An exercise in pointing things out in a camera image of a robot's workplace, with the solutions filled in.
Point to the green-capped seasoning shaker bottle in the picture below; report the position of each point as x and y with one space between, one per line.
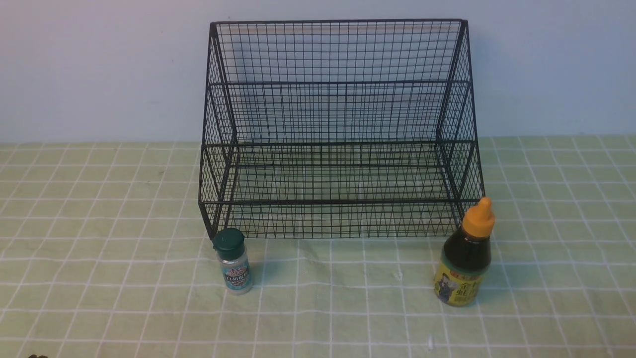
229 245

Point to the yellow-capped dark sauce bottle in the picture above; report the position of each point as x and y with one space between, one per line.
466 256

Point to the green checkered tablecloth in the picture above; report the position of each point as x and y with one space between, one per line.
104 255

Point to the black wire mesh shelf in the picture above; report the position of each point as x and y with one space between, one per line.
360 128

